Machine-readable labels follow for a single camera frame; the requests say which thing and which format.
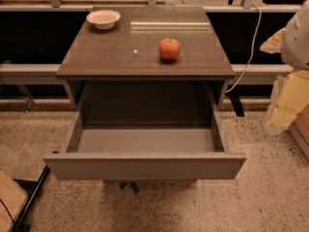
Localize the grey drawer cabinet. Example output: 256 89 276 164
55 5 236 112

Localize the grey top drawer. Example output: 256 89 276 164
44 81 246 181

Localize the white bowl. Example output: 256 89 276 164
86 10 121 30

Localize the black stand leg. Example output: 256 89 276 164
12 165 50 232

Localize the grey metal rail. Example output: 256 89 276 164
0 64 292 85

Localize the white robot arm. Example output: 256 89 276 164
260 1 309 134

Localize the red apple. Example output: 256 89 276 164
158 38 181 61

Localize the wooden board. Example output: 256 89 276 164
0 170 28 232

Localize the white cable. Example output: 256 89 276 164
225 4 263 94

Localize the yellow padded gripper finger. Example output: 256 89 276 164
264 70 309 134
260 28 285 54

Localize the cardboard box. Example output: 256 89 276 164
289 104 309 159

